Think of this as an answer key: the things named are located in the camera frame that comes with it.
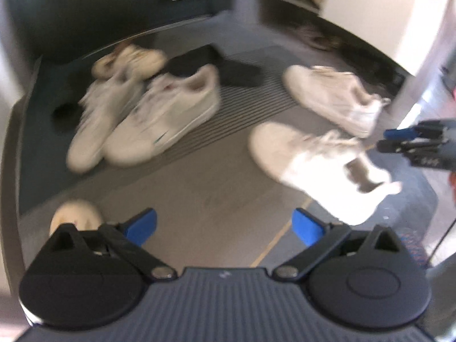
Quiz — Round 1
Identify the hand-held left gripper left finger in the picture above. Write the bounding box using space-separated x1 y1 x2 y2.
50 207 178 283

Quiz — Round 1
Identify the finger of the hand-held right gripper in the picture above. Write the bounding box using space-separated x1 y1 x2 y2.
377 139 442 154
384 121 444 140

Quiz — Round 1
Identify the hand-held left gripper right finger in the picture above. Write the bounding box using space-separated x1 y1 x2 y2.
272 207 403 283

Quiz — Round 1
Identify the white sneaker with heel loop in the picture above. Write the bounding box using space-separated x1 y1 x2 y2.
283 65 391 139
248 121 403 226

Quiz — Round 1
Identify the white fuzzy boot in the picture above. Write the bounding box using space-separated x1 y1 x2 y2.
49 199 105 237

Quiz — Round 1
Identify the white sneaker green accent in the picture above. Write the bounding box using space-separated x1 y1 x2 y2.
66 75 145 173
103 65 221 166

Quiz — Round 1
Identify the black slide sandal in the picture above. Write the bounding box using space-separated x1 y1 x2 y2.
217 60 265 88
167 44 225 77

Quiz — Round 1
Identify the white shoe cabinet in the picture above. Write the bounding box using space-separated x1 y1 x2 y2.
258 0 407 89

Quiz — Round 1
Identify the patterned blue red fabric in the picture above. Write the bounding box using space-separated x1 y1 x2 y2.
398 231 429 268

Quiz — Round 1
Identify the brown sandal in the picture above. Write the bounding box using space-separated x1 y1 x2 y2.
294 24 343 51

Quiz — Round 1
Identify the grey ribbed door mat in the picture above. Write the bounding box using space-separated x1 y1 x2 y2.
19 34 407 216

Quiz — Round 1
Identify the dark entrance door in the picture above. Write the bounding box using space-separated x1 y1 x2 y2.
3 0 257 61

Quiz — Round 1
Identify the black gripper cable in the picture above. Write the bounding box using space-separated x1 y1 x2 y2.
428 220 456 258

